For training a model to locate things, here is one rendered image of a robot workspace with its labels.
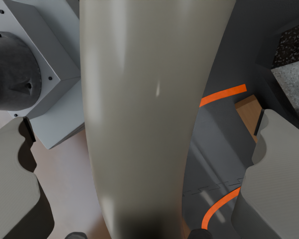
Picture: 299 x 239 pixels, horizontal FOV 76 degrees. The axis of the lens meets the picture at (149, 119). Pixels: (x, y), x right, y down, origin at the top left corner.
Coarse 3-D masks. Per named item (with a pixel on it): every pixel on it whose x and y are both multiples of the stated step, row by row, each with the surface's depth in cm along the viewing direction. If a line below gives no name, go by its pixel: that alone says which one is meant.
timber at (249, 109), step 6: (252, 96) 112; (240, 102) 115; (246, 102) 109; (252, 102) 106; (258, 102) 105; (240, 108) 109; (246, 108) 108; (252, 108) 107; (258, 108) 106; (240, 114) 110; (246, 114) 109; (252, 114) 108; (258, 114) 107; (246, 120) 110; (252, 120) 109; (246, 126) 111; (252, 126) 110; (252, 132) 111
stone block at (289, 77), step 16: (288, 32) 58; (272, 48) 65; (288, 48) 57; (256, 64) 86; (272, 64) 61; (288, 64) 56; (272, 80) 69; (288, 80) 58; (288, 96) 61; (288, 112) 80
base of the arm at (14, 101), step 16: (0, 32) 42; (0, 48) 40; (16, 48) 42; (0, 64) 39; (16, 64) 41; (32, 64) 43; (0, 80) 39; (16, 80) 41; (32, 80) 44; (0, 96) 40; (16, 96) 43; (32, 96) 46
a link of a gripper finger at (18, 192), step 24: (24, 120) 10; (0, 144) 8; (24, 144) 8; (0, 168) 7; (24, 168) 7; (0, 192) 6; (24, 192) 6; (0, 216) 5; (24, 216) 5; (48, 216) 6
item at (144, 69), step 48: (96, 0) 3; (144, 0) 3; (192, 0) 3; (96, 48) 3; (144, 48) 3; (192, 48) 3; (96, 96) 4; (144, 96) 3; (192, 96) 4; (96, 144) 4; (144, 144) 4; (96, 192) 6; (144, 192) 5
